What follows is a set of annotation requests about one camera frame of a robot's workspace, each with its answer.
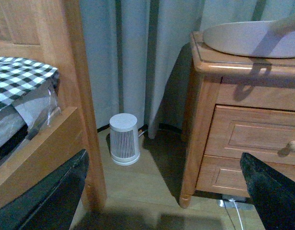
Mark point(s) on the light grey curtain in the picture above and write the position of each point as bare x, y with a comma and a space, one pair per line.
139, 55

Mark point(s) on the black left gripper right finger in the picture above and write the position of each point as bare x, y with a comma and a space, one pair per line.
272, 193

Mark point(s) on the small white space heater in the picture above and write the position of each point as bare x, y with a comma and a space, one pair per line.
124, 143

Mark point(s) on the plastic wrapped mattress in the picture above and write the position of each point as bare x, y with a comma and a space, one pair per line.
25, 116

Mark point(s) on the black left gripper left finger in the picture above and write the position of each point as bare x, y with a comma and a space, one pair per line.
52, 202

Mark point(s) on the wooden nightstand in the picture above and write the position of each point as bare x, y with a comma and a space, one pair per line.
235, 105

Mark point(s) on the black white checkered bedsheet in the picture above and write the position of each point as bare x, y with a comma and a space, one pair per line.
19, 76

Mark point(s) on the floor power socket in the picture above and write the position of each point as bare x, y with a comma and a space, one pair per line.
232, 201

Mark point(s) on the wooden bed frame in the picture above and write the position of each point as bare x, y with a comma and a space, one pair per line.
50, 31

